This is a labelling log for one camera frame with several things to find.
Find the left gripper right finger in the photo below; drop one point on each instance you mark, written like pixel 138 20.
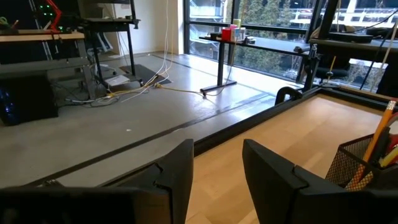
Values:
pixel 270 183

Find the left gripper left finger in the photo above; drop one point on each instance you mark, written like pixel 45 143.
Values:
pixel 177 174

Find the black mesh desk organizer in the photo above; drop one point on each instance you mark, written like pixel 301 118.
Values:
pixel 345 168

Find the black marker pen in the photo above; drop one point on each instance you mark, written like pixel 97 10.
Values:
pixel 381 149

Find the orange wooden pencil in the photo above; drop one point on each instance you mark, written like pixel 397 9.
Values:
pixel 377 133

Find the yellow wooden pencil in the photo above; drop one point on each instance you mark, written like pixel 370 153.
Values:
pixel 390 159

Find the dark floor mat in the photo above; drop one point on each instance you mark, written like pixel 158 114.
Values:
pixel 146 73

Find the white paper on floor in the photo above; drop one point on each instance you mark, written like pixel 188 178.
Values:
pixel 116 80

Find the black window desk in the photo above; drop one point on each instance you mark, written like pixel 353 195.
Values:
pixel 264 43

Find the coloured boxes behind window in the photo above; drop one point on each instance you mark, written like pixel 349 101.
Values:
pixel 233 32

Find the dark grey side desk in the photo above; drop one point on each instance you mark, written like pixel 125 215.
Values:
pixel 351 46

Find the black standing desk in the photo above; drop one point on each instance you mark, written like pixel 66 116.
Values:
pixel 109 25

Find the black power box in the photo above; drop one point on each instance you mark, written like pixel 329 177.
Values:
pixel 351 37

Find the thin white strip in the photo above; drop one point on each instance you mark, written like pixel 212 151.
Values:
pixel 384 59

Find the black box with blue glow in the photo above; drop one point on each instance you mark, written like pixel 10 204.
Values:
pixel 25 99

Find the wooden top workbench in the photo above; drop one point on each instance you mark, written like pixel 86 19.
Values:
pixel 40 35

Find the black aluminium table frame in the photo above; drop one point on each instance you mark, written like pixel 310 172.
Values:
pixel 248 123

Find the black arch bracket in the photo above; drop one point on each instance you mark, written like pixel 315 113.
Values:
pixel 287 89

